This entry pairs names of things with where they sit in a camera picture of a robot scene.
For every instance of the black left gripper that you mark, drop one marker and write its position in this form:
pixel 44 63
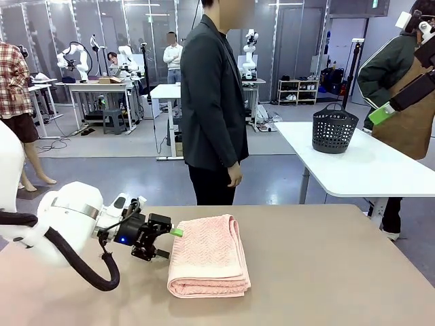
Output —
pixel 134 234

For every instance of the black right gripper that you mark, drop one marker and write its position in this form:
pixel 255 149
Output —
pixel 428 54

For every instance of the pink towel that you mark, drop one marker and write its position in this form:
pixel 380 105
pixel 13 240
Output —
pixel 207 258

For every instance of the black perforated laundry basket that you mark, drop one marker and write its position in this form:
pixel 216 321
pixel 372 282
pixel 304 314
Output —
pixel 334 134

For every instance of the blazer person right forearm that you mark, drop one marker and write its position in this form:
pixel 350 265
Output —
pixel 234 142

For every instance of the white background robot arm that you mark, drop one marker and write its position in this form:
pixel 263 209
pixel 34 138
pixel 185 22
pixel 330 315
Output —
pixel 249 54
pixel 127 59
pixel 79 57

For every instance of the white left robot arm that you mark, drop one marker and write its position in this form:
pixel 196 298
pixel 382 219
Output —
pixel 68 210

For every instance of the blazer person right hand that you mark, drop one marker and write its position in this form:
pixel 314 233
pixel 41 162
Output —
pixel 236 176

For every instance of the person in brown apron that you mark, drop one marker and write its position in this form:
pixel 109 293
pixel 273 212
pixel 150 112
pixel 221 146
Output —
pixel 384 74

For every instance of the white side table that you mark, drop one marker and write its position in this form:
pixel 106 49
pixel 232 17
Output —
pixel 357 169

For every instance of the cardboard box on floor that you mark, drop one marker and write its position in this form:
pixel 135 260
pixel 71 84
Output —
pixel 179 149

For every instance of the wooden shoe rack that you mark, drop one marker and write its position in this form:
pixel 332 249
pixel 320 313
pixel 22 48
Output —
pixel 299 91

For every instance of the grey step stool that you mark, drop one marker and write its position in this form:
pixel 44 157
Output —
pixel 114 119

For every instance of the dark floor mat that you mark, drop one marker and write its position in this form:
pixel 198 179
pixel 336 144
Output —
pixel 34 194

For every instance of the white bags pile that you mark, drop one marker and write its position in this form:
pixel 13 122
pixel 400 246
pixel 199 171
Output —
pixel 268 119

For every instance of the person in dark blazer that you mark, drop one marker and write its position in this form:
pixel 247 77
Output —
pixel 207 102

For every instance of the white standing desk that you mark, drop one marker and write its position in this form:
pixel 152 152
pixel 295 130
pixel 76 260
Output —
pixel 166 91

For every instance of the white robot workbench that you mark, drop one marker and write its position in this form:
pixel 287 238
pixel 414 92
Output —
pixel 98 87

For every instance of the flat cardboard box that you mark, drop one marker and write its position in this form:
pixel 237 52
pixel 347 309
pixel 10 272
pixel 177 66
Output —
pixel 110 80

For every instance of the seated person in white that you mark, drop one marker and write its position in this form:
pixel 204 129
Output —
pixel 113 62

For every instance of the person in white sweater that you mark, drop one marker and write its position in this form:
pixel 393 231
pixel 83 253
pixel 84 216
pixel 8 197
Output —
pixel 173 57

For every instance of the white desk with clutter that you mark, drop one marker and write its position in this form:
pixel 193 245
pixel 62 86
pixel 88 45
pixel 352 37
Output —
pixel 42 88

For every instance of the person in plaid shirt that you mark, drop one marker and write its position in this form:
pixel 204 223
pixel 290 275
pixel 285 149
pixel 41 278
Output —
pixel 13 85

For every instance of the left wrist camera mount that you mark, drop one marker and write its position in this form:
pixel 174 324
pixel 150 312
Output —
pixel 142 200

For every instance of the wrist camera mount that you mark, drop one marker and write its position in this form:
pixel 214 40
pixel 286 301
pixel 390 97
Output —
pixel 402 20
pixel 142 200

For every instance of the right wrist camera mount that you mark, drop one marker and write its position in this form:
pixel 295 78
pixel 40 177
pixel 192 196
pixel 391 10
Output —
pixel 402 20

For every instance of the black camera tripod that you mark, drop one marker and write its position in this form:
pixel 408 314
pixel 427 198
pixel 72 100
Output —
pixel 147 74

